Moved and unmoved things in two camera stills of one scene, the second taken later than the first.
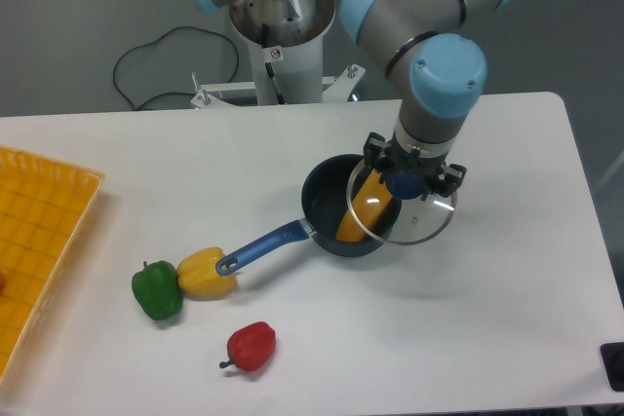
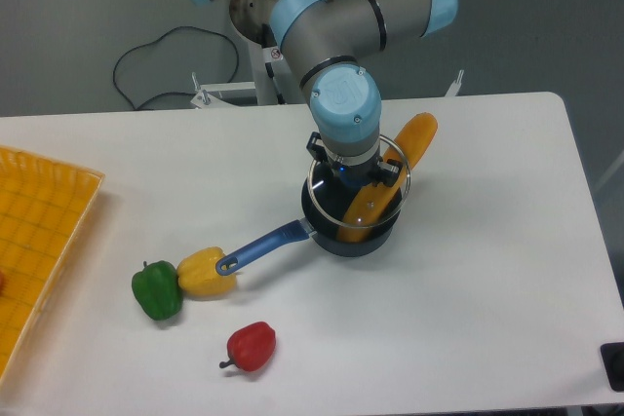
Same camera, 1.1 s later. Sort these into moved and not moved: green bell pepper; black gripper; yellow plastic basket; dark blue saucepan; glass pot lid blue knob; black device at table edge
Moved: glass pot lid blue knob; black gripper
Not moved: yellow plastic basket; green bell pepper; dark blue saucepan; black device at table edge
